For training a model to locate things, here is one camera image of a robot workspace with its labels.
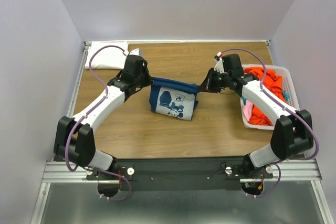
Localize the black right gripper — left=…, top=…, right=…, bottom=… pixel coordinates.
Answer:
left=197, top=68, right=231, bottom=93

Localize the navy blue t-shirt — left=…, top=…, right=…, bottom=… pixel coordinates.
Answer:
left=149, top=77, right=198, bottom=121

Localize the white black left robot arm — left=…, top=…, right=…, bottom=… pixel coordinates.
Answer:
left=54, top=54, right=152, bottom=179

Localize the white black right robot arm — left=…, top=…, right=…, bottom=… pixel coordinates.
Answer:
left=198, top=52, right=317, bottom=178

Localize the folded white t-shirt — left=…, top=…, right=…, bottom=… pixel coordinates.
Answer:
left=85, top=41, right=128, bottom=70

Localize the pink t-shirt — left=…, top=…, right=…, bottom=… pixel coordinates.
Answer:
left=242, top=101, right=254, bottom=121

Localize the orange t-shirt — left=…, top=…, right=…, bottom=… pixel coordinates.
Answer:
left=244, top=67, right=283, bottom=126

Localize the turquoise t-shirt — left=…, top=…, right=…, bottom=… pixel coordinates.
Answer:
left=236, top=88, right=290, bottom=104

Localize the white plastic laundry basket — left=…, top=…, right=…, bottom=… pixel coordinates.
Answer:
left=240, top=64, right=300, bottom=131

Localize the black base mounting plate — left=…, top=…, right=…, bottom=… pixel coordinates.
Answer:
left=86, top=156, right=274, bottom=192

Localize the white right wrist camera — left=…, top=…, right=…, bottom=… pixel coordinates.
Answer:
left=214, top=52, right=225, bottom=73

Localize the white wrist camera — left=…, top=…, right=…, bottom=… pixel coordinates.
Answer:
left=214, top=52, right=225, bottom=73
left=123, top=48, right=143, bottom=57

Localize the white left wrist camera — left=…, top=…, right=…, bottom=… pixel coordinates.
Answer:
left=123, top=48, right=143, bottom=57

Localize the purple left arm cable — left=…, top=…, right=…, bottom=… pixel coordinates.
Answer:
left=65, top=45, right=132, bottom=201

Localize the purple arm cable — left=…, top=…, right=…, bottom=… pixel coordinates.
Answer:
left=65, top=45, right=132, bottom=201
left=215, top=48, right=320, bottom=198

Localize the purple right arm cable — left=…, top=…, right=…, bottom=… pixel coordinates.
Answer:
left=215, top=48, right=320, bottom=198

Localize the aluminium frame rail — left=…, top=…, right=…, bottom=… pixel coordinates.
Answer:
left=30, top=40, right=91, bottom=224

